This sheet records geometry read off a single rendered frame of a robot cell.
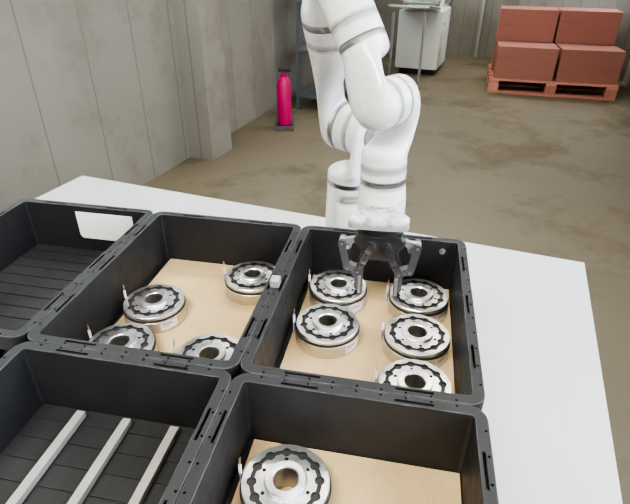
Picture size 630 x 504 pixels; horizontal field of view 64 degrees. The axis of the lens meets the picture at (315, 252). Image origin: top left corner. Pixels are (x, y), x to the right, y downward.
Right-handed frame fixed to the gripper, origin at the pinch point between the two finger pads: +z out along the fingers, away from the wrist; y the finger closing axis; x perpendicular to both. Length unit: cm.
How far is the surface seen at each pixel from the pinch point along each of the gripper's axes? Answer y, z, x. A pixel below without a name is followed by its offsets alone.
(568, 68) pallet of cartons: -167, 55, -542
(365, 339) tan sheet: 1.1, 5.1, 8.7
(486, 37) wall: -106, 53, -789
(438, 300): -10.6, 2.5, -0.5
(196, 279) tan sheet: 34.9, 4.0, -2.7
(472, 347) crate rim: -14.1, -3.0, 18.0
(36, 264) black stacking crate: 69, 3, -2
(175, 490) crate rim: 16.0, -4.7, 46.2
